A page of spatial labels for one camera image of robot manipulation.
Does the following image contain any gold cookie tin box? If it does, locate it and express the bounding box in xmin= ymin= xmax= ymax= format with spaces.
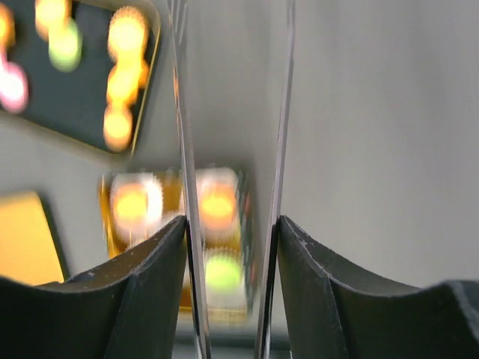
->
xmin=99 ymin=167 xmax=257 ymax=323

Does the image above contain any orange fish cookie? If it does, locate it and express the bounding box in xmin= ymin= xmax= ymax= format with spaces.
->
xmin=106 ymin=61 xmax=150 ymax=106
xmin=0 ymin=3 xmax=16 ymax=52

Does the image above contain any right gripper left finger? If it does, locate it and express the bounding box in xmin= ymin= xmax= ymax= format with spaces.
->
xmin=1 ymin=216 xmax=186 ymax=358

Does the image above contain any orange dotted cookie top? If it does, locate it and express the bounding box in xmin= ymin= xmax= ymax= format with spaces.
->
xmin=34 ymin=0 xmax=72 ymax=40

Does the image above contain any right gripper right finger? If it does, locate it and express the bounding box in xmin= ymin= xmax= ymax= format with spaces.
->
xmin=278 ymin=216 xmax=478 ymax=358

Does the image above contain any white paper cup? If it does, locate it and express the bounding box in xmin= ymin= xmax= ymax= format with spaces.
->
xmin=204 ymin=248 xmax=247 ymax=308
xmin=196 ymin=168 xmax=239 ymax=243
xmin=110 ymin=174 xmax=163 ymax=236

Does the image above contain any orange round cookie bottom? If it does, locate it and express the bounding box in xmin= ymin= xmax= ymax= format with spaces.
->
xmin=103 ymin=105 xmax=132 ymax=151

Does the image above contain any orange shell cookie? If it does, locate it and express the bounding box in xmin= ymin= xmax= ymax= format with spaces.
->
xmin=199 ymin=185 xmax=236 ymax=230

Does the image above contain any green cookie upper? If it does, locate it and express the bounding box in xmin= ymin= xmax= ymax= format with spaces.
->
xmin=48 ymin=18 xmax=82 ymax=73

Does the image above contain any orange fish cookie left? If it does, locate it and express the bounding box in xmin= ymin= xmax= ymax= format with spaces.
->
xmin=0 ymin=3 xmax=16 ymax=52

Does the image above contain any black cookie tray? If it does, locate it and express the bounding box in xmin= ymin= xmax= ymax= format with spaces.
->
xmin=5 ymin=1 xmax=161 ymax=157

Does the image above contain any orange dotted cookie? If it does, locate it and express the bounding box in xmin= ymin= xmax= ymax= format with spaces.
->
xmin=112 ymin=183 xmax=148 ymax=227
xmin=107 ymin=6 xmax=149 ymax=62
xmin=34 ymin=0 xmax=72 ymax=40

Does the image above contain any green round cookie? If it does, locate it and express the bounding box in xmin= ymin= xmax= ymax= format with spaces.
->
xmin=205 ymin=254 xmax=242 ymax=292

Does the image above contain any gold tin lid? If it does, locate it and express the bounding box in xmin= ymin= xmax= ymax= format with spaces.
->
xmin=0 ymin=191 xmax=64 ymax=286

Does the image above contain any pink round cookie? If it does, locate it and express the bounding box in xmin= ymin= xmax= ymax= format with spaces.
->
xmin=1 ymin=61 xmax=28 ymax=113

